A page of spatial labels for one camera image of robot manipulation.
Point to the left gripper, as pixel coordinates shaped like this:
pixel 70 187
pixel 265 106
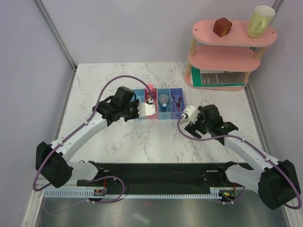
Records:
pixel 136 104

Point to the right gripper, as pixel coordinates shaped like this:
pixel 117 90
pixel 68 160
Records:
pixel 191 127

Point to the light blue drawer bin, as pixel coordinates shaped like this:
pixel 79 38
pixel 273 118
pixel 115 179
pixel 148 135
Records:
pixel 139 94

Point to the purple drawer bin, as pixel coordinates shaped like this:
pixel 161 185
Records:
pixel 177 112

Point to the pink cap bottle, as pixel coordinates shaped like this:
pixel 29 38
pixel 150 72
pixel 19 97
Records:
pixel 149 91

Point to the blue cap stamp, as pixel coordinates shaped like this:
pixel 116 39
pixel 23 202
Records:
pixel 164 107

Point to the cyan drawer bin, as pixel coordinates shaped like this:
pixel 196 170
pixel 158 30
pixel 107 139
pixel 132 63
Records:
pixel 164 115

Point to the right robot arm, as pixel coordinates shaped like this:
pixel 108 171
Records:
pixel 273 180

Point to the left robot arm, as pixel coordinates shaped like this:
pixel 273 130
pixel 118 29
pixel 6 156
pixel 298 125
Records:
pixel 53 160

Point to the green folder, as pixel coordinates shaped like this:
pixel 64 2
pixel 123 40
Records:
pixel 196 77

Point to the dark setup guide booklet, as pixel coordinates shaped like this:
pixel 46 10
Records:
pixel 222 79

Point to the pink three tier shelf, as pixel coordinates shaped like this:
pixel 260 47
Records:
pixel 235 52

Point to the brown cube box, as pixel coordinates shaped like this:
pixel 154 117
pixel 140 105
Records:
pixel 222 27

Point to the yellow green mug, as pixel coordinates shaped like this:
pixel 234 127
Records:
pixel 260 20

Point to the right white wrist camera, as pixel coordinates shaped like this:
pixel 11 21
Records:
pixel 190 114

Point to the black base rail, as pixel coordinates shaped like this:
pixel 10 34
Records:
pixel 160 178

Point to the white cable duct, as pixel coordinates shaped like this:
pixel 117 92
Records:
pixel 93 194

